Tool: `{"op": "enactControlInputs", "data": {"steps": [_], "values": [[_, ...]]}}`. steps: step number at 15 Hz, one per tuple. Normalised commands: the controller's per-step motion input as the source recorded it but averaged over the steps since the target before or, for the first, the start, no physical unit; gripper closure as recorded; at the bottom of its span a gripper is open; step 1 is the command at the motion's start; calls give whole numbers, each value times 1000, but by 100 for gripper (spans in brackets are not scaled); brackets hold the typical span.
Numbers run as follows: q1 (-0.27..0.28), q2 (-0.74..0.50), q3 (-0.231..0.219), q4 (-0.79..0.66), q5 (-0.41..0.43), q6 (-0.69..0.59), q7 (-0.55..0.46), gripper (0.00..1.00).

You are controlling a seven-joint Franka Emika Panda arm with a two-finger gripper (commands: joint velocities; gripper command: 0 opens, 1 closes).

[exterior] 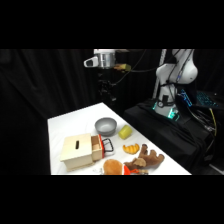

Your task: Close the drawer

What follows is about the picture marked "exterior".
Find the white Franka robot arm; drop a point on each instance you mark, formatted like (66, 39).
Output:
(182, 71)

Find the black cloth-covered stand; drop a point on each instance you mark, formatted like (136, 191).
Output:
(160, 133)

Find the toy croissant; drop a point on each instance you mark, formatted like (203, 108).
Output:
(131, 149)

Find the blue-lit dark screen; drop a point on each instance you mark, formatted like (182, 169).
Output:
(186, 97)

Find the round orange plush red cap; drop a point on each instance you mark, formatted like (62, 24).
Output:
(112, 167)

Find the small green light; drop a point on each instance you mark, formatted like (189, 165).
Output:
(154, 106)

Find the white tablecloth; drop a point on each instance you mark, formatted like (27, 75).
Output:
(76, 123)

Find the blue backlit keyboard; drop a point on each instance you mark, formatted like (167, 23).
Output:
(206, 99)

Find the light wooden box with slot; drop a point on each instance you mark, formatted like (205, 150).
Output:
(75, 150)

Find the black curtain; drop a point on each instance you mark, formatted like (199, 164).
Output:
(33, 83)

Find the grey metal bowl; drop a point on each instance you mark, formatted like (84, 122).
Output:
(105, 126)

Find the brown moose plush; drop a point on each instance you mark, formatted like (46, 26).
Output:
(150, 158)

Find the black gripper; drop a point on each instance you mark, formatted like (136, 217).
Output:
(106, 87)

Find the yellow-green cylinder toy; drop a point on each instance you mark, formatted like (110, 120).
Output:
(125, 132)

